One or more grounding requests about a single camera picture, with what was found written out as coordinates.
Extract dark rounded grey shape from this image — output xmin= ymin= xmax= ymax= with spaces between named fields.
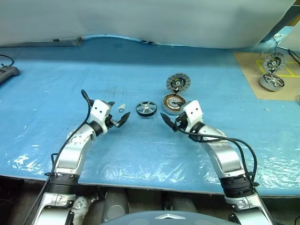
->
xmin=164 ymin=191 xmax=198 ymax=213
xmin=103 ymin=189 xmax=130 ymax=221

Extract black-rimmed silver spoked rotor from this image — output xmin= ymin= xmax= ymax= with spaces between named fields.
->
xmin=135 ymin=100 xmax=157 ymax=118

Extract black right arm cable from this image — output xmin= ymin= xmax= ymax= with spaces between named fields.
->
xmin=177 ymin=125 xmax=260 ymax=188

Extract brown cardboard sheet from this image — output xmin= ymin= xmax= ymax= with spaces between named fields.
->
xmin=232 ymin=50 xmax=300 ymax=101

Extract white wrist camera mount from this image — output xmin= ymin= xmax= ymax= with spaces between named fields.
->
xmin=90 ymin=99 xmax=113 ymax=132
xmin=181 ymin=100 xmax=205 ymax=132

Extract white crumpled object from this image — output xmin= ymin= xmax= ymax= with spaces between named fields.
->
xmin=73 ymin=196 xmax=92 ymax=211

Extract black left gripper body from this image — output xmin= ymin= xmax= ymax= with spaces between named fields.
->
xmin=105 ymin=113 xmax=118 ymax=128

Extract motor stator with copper windings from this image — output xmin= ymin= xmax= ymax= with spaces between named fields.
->
xmin=162 ymin=93 xmax=187 ymax=116

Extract white backdrop sheet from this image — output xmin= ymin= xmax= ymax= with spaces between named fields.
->
xmin=0 ymin=0 xmax=298 ymax=50

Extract silver finned motor cover disc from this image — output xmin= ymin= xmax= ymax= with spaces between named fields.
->
xmin=166 ymin=73 xmax=191 ymax=93
xmin=264 ymin=52 xmax=286 ymax=72

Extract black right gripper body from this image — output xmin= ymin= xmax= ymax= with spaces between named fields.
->
xmin=174 ymin=112 xmax=188 ymax=132

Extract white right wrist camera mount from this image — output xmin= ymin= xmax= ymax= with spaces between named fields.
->
xmin=181 ymin=100 xmax=205 ymax=132

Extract blue plastic table cover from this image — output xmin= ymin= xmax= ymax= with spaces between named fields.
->
xmin=0 ymin=34 xmax=300 ymax=196

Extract black handheld controller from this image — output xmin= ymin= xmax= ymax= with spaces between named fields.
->
xmin=0 ymin=66 xmax=20 ymax=84

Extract assembled silver motor base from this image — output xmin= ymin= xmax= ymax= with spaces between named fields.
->
xmin=259 ymin=73 xmax=286 ymax=92

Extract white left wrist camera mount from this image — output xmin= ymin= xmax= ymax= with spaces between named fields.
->
xmin=90 ymin=99 xmax=113 ymax=132

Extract grey robot torso with emblem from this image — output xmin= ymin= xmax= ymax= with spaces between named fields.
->
xmin=100 ymin=210 xmax=200 ymax=225

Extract black controller cable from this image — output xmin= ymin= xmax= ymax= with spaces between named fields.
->
xmin=0 ymin=54 xmax=15 ymax=68

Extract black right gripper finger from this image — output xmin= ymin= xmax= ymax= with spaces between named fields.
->
xmin=160 ymin=113 xmax=179 ymax=132

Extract thin white wire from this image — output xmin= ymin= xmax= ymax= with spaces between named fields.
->
xmin=260 ymin=34 xmax=283 ymax=60

